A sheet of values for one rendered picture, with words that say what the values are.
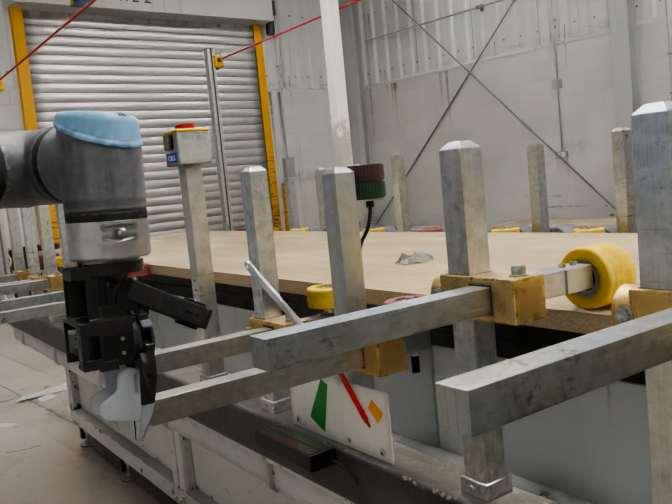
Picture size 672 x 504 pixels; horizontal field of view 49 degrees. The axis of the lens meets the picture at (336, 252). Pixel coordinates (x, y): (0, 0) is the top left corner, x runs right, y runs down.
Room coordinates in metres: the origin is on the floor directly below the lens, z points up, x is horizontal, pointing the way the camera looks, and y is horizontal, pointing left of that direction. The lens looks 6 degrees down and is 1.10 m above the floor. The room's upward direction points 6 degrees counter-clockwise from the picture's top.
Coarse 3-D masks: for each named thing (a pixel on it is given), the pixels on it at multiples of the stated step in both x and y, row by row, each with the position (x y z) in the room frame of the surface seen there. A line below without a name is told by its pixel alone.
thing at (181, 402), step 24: (408, 336) 1.05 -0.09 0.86; (336, 360) 0.98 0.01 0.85; (360, 360) 1.01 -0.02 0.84; (192, 384) 0.89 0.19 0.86; (216, 384) 0.88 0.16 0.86; (240, 384) 0.90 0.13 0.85; (264, 384) 0.92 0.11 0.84; (288, 384) 0.94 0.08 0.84; (168, 408) 0.85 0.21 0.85; (192, 408) 0.86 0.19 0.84; (216, 408) 0.88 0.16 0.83
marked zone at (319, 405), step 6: (324, 384) 1.10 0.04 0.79; (318, 390) 1.11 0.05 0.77; (324, 390) 1.10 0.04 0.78; (318, 396) 1.11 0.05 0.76; (324, 396) 1.10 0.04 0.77; (318, 402) 1.11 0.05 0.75; (324, 402) 1.10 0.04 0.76; (312, 408) 1.13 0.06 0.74; (318, 408) 1.12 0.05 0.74; (324, 408) 1.10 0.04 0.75; (312, 414) 1.13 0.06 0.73; (318, 414) 1.12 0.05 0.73; (324, 414) 1.10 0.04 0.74; (318, 420) 1.12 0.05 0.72; (324, 420) 1.10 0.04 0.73; (324, 426) 1.11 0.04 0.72
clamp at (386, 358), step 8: (376, 344) 0.98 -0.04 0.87; (384, 344) 0.99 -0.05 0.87; (392, 344) 0.99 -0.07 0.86; (400, 344) 1.00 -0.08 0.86; (368, 352) 1.00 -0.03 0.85; (376, 352) 0.98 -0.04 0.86; (384, 352) 0.99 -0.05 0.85; (392, 352) 0.99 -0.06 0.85; (400, 352) 1.00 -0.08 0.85; (368, 360) 1.00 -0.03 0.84; (376, 360) 0.98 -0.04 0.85; (384, 360) 0.98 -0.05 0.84; (392, 360) 0.99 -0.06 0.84; (400, 360) 1.00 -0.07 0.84; (360, 368) 1.02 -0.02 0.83; (368, 368) 1.00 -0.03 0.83; (376, 368) 0.98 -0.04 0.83; (384, 368) 0.98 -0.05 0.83; (392, 368) 0.99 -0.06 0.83; (400, 368) 1.00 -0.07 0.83; (376, 376) 0.99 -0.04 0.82; (384, 376) 0.98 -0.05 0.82
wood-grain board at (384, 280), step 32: (160, 256) 2.38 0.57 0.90; (224, 256) 2.16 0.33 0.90; (288, 256) 1.97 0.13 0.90; (320, 256) 1.89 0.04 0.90; (384, 256) 1.75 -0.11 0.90; (512, 256) 1.51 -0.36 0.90; (544, 256) 1.47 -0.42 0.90; (288, 288) 1.50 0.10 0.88; (384, 288) 1.25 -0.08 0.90; (416, 288) 1.22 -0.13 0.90; (544, 320) 0.96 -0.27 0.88; (576, 320) 0.91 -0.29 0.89; (608, 320) 0.88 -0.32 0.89
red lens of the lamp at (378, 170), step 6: (354, 168) 1.07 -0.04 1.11; (360, 168) 1.07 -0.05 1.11; (366, 168) 1.06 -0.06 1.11; (372, 168) 1.07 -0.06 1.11; (378, 168) 1.07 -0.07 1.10; (354, 174) 1.07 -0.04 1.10; (360, 174) 1.07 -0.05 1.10; (366, 174) 1.06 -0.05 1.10; (372, 174) 1.07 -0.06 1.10; (378, 174) 1.07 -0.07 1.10; (360, 180) 1.07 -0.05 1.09; (366, 180) 1.06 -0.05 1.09
